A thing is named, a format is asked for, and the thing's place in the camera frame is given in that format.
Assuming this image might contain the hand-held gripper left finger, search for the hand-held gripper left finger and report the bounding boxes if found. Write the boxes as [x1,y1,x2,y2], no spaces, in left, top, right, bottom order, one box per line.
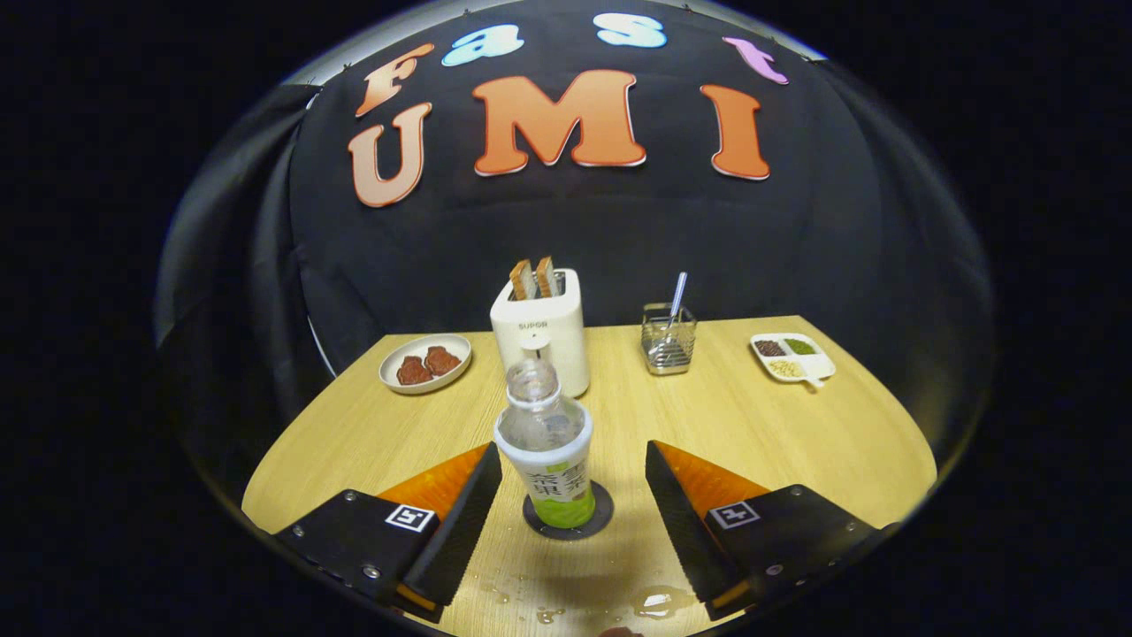
[274,442,503,623]

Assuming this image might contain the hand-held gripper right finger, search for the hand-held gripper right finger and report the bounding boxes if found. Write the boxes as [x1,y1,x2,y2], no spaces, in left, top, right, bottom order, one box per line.
[646,441,894,622]

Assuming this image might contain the round dark coaster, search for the round dark coaster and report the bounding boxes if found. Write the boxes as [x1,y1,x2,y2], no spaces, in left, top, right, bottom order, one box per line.
[522,480,615,541]

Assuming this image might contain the clear juice bottle green label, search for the clear juice bottle green label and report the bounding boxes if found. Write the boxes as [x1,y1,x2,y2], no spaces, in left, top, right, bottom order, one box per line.
[493,358,594,530]

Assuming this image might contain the wooden table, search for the wooden table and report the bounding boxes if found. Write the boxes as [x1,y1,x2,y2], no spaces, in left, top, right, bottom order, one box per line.
[241,316,938,637]

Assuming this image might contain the white round plate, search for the white round plate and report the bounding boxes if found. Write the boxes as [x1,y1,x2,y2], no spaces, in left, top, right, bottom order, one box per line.
[379,334,473,395]

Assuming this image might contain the white divided dish with beans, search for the white divided dish with beans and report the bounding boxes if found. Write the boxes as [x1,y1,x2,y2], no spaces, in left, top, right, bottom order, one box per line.
[750,332,837,388]

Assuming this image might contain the white toaster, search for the white toaster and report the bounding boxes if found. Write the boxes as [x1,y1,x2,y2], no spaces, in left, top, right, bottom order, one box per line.
[490,268,591,399]

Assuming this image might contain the metal spoon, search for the metal spoon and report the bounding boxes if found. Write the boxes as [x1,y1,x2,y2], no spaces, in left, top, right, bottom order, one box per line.
[665,272,688,342]

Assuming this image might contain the wire cutlery holder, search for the wire cutlery holder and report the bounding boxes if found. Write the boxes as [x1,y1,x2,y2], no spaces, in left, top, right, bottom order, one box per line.
[641,303,698,376]

